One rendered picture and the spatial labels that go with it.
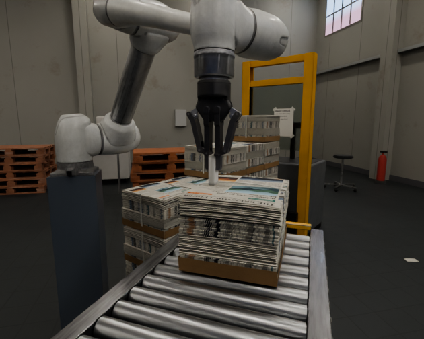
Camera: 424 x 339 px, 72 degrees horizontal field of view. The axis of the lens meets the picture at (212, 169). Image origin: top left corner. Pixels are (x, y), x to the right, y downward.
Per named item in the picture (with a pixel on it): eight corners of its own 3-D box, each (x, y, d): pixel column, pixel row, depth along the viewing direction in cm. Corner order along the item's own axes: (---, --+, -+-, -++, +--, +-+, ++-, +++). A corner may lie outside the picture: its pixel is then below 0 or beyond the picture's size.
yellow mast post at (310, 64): (295, 244, 296) (304, 53, 265) (298, 241, 303) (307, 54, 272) (303, 246, 290) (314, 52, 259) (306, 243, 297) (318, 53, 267)
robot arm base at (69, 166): (46, 178, 123) (44, 165, 122) (60, 170, 144) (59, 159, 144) (91, 176, 127) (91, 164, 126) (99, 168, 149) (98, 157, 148)
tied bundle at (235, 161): (183, 175, 222) (183, 144, 218) (207, 170, 245) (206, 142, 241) (224, 181, 199) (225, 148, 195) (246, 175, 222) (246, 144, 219)
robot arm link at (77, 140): (52, 160, 138) (47, 113, 134) (91, 157, 149) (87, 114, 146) (61, 164, 126) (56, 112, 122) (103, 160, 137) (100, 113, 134)
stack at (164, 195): (126, 312, 191) (119, 189, 177) (226, 250, 282) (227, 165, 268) (167, 338, 168) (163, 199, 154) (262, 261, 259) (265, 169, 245)
